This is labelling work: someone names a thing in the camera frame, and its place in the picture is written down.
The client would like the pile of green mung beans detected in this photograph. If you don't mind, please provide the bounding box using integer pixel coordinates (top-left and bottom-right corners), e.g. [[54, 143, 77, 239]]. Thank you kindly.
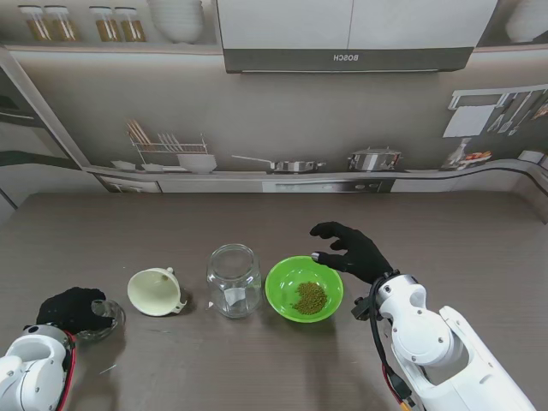
[[293, 281, 329, 314]]

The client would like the clear glass jar lid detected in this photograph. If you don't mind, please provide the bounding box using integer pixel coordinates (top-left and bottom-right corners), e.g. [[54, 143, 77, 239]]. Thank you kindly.
[[76, 298, 128, 343]]

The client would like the red left arm cable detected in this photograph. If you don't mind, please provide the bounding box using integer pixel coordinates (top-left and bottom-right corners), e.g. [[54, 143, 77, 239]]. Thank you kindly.
[[55, 331, 79, 408]]

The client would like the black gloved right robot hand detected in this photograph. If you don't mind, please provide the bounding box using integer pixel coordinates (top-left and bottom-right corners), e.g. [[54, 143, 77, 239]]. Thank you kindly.
[[310, 221, 395, 286]]

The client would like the bright green plastic bowl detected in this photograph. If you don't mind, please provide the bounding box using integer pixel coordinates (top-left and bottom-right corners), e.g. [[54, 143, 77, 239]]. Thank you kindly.
[[265, 255, 345, 323]]

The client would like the cream plastic funnel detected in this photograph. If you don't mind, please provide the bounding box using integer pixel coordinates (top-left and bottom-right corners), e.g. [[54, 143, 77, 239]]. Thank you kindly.
[[127, 267, 190, 318]]

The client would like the clear glass jar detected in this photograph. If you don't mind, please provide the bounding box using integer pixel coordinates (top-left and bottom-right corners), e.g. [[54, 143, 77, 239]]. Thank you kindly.
[[205, 243, 263, 320]]

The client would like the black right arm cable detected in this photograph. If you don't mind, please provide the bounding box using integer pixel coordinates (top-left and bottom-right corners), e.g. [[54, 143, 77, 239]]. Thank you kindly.
[[367, 276, 415, 411]]

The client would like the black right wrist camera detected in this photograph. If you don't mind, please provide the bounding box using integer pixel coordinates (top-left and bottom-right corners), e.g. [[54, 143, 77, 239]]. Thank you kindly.
[[351, 297, 374, 321]]

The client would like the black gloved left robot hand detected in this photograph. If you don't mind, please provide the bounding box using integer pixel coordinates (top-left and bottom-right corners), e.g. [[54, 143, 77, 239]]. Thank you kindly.
[[36, 287, 116, 338]]

